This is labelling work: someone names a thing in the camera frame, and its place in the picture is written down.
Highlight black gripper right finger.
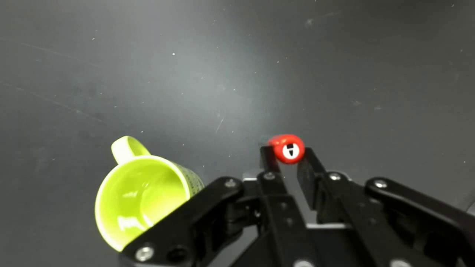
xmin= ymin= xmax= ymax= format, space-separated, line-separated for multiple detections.
xmin=297 ymin=148 xmax=475 ymax=267

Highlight yellow-green mug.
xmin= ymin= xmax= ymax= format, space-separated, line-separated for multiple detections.
xmin=96 ymin=134 xmax=205 ymax=252

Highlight red marker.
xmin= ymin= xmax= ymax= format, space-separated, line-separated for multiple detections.
xmin=269 ymin=133 xmax=306 ymax=164

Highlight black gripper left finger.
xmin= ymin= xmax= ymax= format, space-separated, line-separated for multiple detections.
xmin=119 ymin=145 xmax=318 ymax=267

